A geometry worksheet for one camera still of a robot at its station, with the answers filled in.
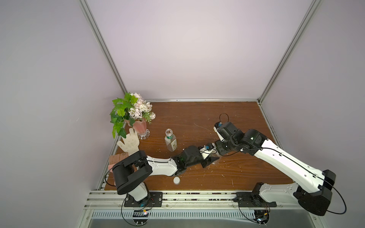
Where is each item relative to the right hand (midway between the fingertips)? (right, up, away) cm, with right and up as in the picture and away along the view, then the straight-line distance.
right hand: (217, 142), depth 72 cm
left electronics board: (-41, -39, 0) cm, 56 cm away
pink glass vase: (-45, +6, +14) cm, 48 cm away
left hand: (0, -7, +5) cm, 9 cm away
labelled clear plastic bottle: (-26, -1, +11) cm, 28 cm away
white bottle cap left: (-22, -23, +7) cm, 33 cm away
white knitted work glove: (-55, -6, +23) cm, 59 cm away
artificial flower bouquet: (-48, +18, +4) cm, 51 cm away
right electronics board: (+22, -37, -2) cm, 43 cm away
